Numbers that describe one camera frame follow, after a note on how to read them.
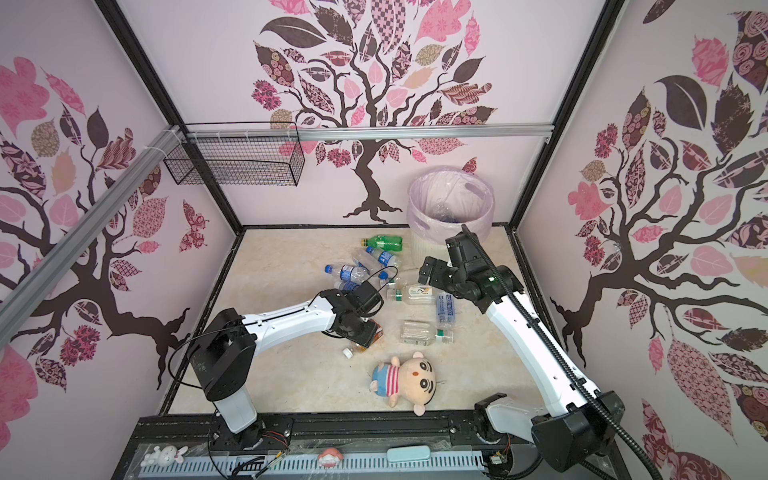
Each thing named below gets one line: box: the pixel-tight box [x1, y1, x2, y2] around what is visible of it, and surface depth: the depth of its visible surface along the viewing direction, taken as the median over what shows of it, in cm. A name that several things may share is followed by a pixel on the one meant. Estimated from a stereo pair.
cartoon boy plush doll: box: [370, 351, 437, 417], surface depth 77 cm
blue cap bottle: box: [325, 264, 370, 283], surface depth 103 cm
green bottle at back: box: [361, 235, 403, 252], surface depth 112 cm
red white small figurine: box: [318, 447, 344, 469], surface depth 67 cm
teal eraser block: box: [386, 445, 431, 462], surface depth 70 cm
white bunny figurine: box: [140, 445, 189, 467], surface depth 71 cm
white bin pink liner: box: [407, 166, 496, 249], surface depth 100 cm
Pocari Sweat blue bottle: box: [365, 246, 402, 267], surface depth 106 cm
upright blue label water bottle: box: [436, 293, 456, 328], surface depth 94 cm
